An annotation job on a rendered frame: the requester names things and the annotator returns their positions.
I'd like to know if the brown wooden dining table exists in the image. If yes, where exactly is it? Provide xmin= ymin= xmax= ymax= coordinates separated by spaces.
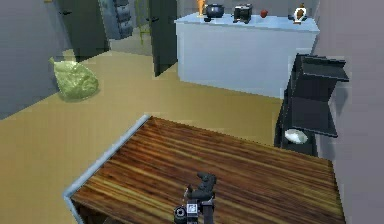
xmin=62 ymin=114 xmax=346 ymax=224

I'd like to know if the green garbage bag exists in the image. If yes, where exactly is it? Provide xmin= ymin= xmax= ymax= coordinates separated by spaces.
xmin=48 ymin=56 xmax=100 ymax=102

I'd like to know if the black shelf unit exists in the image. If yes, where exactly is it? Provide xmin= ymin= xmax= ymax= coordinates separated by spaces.
xmin=273 ymin=53 xmax=351 ymax=158

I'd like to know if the white kitchen counter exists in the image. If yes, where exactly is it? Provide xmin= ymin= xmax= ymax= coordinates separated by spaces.
xmin=174 ymin=12 xmax=321 ymax=100

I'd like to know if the black round pot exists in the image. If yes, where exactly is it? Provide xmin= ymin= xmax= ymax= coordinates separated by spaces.
xmin=203 ymin=3 xmax=226 ymax=23

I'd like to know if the orange bottle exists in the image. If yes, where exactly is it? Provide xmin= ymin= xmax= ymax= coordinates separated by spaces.
xmin=195 ymin=0 xmax=206 ymax=18

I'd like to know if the black toaster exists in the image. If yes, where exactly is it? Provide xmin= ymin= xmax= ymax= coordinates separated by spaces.
xmin=232 ymin=3 xmax=254 ymax=25

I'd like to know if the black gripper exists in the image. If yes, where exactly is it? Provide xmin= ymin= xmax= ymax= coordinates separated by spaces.
xmin=173 ymin=205 xmax=188 ymax=224

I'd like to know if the black room door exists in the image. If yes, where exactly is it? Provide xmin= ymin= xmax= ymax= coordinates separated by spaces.
xmin=147 ymin=0 xmax=179 ymax=78
xmin=55 ymin=0 xmax=111 ymax=63

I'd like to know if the black game controller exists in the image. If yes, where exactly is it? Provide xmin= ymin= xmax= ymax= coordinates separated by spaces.
xmin=185 ymin=171 xmax=218 ymax=201

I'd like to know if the yellow chair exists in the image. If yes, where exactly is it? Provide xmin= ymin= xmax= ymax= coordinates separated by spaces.
xmin=134 ymin=0 xmax=152 ymax=46

